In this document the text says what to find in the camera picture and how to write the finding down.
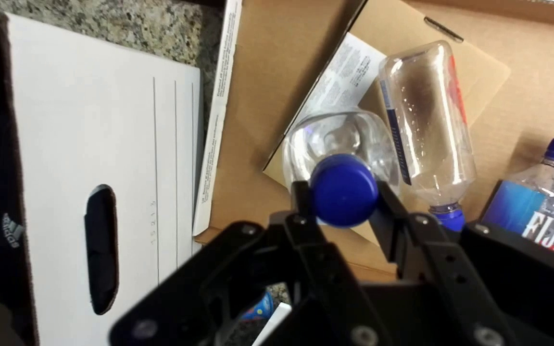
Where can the blue and white carton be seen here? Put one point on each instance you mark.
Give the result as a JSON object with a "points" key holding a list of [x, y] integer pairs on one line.
{"points": [[261, 306]]}

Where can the small brown cardboard box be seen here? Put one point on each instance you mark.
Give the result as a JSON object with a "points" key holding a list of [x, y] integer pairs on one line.
{"points": [[482, 70]]}

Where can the flat brown cardboard tray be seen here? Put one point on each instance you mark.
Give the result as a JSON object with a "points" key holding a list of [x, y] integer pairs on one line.
{"points": [[270, 64]]}

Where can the white cardboard storage box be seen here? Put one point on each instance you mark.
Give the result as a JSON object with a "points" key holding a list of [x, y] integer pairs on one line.
{"points": [[86, 116]]}

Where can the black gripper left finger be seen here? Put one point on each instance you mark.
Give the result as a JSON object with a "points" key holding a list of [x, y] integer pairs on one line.
{"points": [[317, 276]]}

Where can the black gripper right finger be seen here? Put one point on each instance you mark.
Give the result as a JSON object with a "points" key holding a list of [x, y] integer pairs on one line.
{"points": [[444, 256]]}

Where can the Fiji water bottle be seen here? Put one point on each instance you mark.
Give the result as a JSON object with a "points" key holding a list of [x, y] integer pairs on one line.
{"points": [[534, 212]]}

